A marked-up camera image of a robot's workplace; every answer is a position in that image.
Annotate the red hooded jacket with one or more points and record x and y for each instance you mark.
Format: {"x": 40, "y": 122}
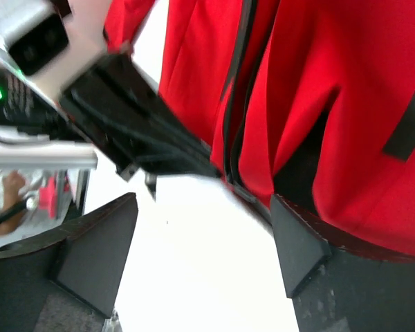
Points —
{"x": 310, "y": 100}

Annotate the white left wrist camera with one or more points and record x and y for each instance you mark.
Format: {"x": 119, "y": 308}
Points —
{"x": 44, "y": 51}

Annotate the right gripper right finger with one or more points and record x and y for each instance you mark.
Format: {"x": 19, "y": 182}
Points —
{"x": 338, "y": 282}

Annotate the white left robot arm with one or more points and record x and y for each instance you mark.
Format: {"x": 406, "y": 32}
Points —
{"x": 22, "y": 108}

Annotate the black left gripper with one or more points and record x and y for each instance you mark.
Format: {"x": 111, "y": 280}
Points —
{"x": 117, "y": 110}

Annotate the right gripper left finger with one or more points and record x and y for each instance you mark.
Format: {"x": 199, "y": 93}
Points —
{"x": 67, "y": 278}

